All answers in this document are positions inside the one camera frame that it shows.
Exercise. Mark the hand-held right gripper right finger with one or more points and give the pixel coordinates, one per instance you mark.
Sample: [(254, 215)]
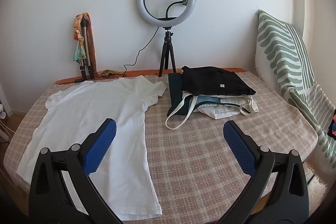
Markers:
[(240, 146)]

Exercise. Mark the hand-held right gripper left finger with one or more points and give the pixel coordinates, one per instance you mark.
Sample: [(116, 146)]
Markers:
[(101, 145)]

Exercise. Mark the white t-shirt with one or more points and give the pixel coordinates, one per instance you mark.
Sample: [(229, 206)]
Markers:
[(92, 108)]

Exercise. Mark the white folded garment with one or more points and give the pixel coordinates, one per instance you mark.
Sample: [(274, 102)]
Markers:
[(220, 111)]

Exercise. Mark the checked pink blanket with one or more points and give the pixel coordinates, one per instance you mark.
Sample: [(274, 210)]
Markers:
[(197, 148)]

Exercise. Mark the white tote bag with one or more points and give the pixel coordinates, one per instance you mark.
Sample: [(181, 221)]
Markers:
[(231, 100)]

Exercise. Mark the light blue folded garment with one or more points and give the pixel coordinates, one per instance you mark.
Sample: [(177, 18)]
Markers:
[(207, 100)]

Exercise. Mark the black folded garment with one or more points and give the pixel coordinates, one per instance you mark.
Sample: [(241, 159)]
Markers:
[(210, 81)]

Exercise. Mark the green striped throw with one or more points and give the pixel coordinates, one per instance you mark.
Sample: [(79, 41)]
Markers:
[(315, 113)]

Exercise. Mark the dark green folded garment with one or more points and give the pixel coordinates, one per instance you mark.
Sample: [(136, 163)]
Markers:
[(176, 92)]

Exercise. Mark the colourful cloth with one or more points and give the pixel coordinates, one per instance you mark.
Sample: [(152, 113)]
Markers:
[(332, 124)]

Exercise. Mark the green striped cushion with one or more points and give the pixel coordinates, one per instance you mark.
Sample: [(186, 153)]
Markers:
[(278, 50)]

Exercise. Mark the folded silver tripod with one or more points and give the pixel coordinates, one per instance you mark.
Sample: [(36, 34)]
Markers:
[(85, 43)]

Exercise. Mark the colourful patterned scarf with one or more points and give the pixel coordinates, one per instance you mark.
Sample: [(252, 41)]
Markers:
[(78, 35)]

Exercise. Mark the small black tripod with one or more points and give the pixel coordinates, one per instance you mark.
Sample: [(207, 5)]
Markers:
[(167, 48)]

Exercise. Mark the black gooseneck phone holder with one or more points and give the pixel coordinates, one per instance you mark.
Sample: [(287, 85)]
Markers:
[(172, 6)]

